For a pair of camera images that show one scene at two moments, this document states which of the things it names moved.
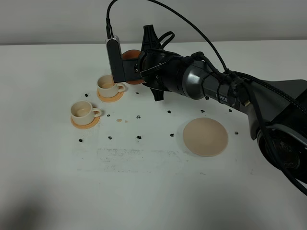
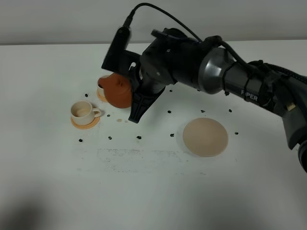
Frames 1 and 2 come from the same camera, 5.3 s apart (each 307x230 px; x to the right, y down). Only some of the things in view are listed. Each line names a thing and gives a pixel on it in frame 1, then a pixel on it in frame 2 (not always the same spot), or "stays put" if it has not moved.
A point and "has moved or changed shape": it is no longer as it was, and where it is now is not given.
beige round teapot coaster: (205, 137) stays put
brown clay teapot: (132, 54) has moved or changed shape
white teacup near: (83, 113) stays put
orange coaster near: (96, 120) stays put
